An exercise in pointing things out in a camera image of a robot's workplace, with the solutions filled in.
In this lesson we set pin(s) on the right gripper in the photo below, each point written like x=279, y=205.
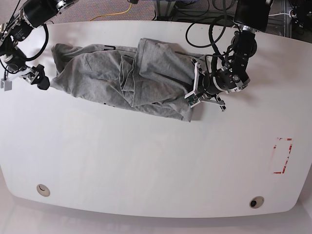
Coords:
x=33, y=75

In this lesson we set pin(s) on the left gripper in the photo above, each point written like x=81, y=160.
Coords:
x=202, y=87

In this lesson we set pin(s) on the grey Hugging Face t-shirt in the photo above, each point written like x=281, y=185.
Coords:
x=152, y=78

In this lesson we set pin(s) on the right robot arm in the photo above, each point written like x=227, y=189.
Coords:
x=32, y=14

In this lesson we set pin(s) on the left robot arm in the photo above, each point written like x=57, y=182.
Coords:
x=227, y=70

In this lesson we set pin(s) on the red tape rectangle marking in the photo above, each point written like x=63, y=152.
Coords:
x=280, y=155

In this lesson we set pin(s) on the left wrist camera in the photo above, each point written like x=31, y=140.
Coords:
x=192, y=100

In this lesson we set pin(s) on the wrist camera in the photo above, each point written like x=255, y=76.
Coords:
x=5, y=84
x=192, y=100

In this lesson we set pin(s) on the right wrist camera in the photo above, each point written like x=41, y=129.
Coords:
x=5, y=84

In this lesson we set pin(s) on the aluminium frame rail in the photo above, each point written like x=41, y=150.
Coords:
x=252, y=13

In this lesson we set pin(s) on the left table cable grommet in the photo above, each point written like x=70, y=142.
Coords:
x=43, y=190

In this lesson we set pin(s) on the table cable grommet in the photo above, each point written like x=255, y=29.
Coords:
x=256, y=202
x=43, y=190

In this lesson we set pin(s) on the right table cable grommet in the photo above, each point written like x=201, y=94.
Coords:
x=256, y=202

